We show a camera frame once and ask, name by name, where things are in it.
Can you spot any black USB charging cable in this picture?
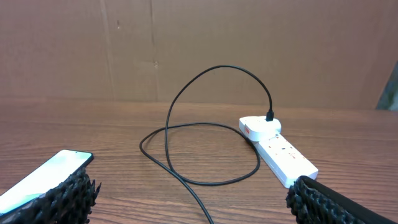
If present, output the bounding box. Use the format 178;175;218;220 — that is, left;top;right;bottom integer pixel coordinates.
139;64;275;224

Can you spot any white charger plug adapter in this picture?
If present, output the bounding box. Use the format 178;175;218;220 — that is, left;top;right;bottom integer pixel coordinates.
239;116;282;142

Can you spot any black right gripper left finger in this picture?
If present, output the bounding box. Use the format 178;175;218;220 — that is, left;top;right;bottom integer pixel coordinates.
1;168;101;224

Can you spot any white power extension strip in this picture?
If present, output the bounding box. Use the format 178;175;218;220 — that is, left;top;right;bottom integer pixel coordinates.
254;134;318;189

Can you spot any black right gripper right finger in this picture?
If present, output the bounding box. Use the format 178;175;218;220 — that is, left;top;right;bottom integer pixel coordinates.
285;175;397;224

